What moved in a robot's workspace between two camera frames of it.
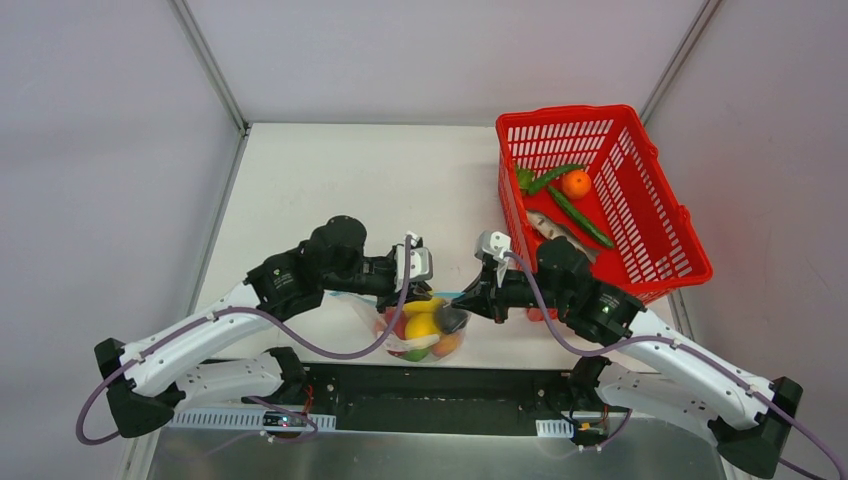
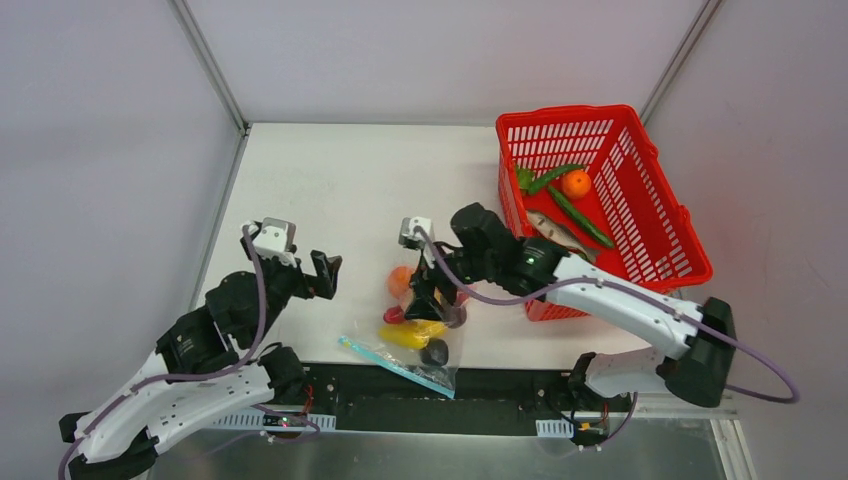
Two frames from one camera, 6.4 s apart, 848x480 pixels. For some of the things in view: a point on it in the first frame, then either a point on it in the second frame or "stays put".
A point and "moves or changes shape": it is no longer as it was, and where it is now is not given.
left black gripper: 411,291 → 308,278
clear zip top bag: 430,327 moves or changes shape
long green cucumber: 584,220 stays put
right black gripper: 486,292 → 429,273
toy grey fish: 554,229 stays put
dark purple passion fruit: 451,319 moves or changes shape
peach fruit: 447,344 moves or changes shape
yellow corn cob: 423,306 moves or changes shape
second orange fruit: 576,184 stays put
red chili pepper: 399,327 stays put
